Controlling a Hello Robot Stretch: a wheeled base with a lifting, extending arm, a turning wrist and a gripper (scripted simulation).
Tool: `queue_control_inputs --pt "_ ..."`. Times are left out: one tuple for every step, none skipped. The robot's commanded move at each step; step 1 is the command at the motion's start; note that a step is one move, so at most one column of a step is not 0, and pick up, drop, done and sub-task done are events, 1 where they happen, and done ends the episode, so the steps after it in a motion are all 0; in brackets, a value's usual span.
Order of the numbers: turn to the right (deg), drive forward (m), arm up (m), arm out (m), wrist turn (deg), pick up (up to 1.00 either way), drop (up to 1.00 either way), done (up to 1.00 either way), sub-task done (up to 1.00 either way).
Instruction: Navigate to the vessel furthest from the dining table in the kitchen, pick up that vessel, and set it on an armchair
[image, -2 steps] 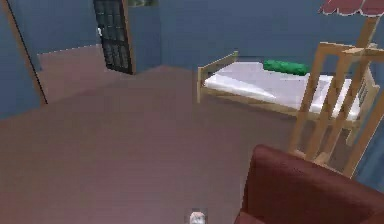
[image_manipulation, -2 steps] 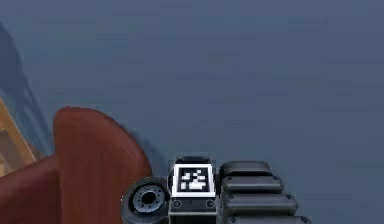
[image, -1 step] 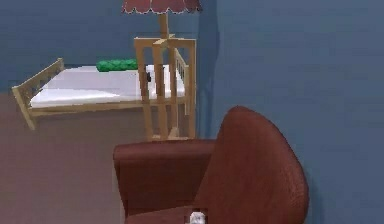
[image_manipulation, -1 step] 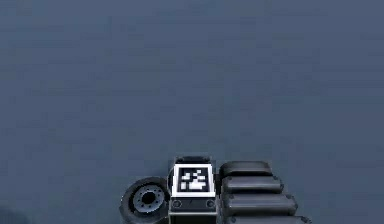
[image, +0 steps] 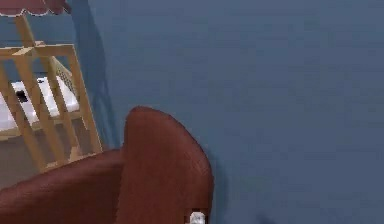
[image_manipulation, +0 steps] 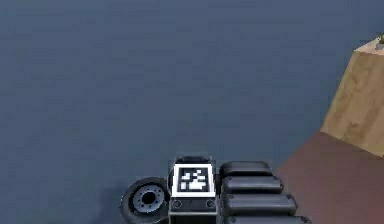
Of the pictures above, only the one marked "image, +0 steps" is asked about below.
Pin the red-brown armchair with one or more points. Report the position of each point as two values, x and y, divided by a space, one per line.
156 173

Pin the small black object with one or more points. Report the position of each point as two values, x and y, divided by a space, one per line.
22 96

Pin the white cot mattress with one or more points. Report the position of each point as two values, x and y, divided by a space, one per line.
55 100

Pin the light wooden cot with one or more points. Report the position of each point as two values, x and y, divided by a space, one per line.
40 110

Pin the red scalloped lampshade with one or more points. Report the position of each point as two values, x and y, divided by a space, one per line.
33 6

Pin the small white object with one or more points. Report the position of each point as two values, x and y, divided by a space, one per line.
197 218

